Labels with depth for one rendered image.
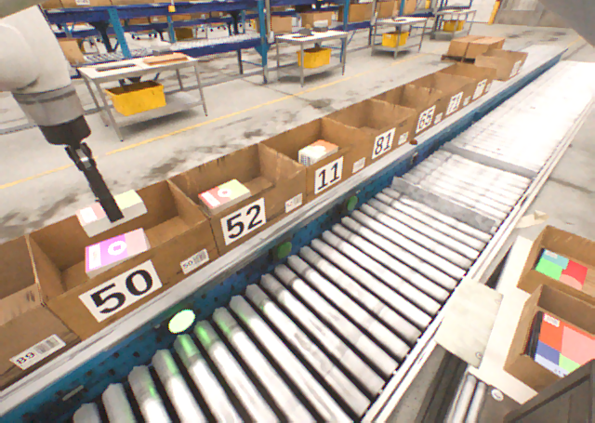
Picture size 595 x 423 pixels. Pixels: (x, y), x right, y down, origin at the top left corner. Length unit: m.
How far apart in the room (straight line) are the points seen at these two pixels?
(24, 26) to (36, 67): 0.05
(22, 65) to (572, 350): 1.33
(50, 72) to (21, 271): 0.64
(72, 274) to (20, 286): 0.13
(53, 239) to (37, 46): 0.58
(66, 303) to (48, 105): 0.42
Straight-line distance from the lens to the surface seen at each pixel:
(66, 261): 1.11
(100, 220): 0.76
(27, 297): 1.11
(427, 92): 2.01
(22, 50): 0.63
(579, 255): 1.45
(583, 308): 1.17
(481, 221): 1.39
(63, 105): 0.66
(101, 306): 0.85
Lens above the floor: 1.56
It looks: 39 degrees down
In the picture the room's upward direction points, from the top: 1 degrees counter-clockwise
